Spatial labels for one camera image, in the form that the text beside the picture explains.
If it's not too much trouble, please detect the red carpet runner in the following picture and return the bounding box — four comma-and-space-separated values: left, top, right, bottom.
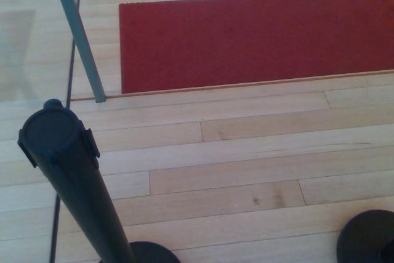
118, 0, 394, 95

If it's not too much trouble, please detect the grey metal post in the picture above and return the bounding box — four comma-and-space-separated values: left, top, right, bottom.
49, 0, 107, 103

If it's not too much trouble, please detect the black stanchion post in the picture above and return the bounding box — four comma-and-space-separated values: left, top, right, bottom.
17, 99, 181, 263
336, 209, 394, 263

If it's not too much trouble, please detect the clear glass panel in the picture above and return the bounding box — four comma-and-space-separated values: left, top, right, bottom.
0, 0, 84, 263

